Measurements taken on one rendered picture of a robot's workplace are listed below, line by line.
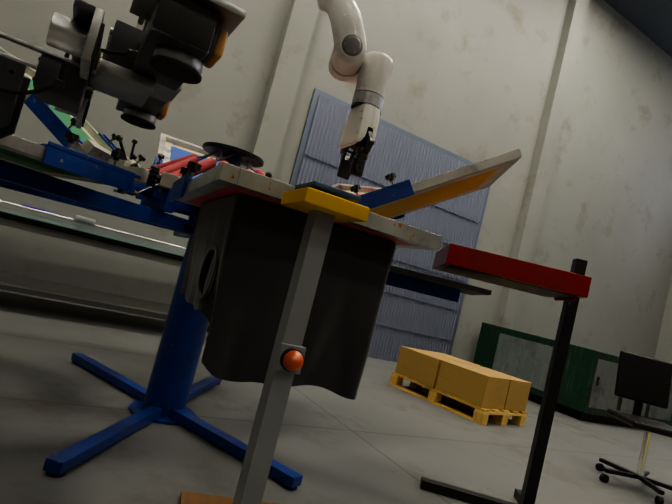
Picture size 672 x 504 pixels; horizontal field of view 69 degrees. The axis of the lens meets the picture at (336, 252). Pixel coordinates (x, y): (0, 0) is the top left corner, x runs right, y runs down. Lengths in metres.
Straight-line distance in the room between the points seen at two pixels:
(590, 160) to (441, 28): 3.76
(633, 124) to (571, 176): 2.00
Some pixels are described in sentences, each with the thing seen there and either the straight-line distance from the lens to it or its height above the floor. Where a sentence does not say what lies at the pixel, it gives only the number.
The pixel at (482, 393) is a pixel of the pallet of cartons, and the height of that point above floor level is 0.24.
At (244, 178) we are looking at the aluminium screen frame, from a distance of 1.07.
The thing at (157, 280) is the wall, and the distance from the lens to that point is 5.63.
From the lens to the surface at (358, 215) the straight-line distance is 0.90.
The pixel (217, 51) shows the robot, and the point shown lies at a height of 1.08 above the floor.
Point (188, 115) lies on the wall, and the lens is 5.77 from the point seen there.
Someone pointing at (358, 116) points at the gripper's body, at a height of 1.19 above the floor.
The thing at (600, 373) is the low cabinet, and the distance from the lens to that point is 6.71.
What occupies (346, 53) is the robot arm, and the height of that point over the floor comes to 1.30.
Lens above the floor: 0.80
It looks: 4 degrees up
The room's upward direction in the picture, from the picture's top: 14 degrees clockwise
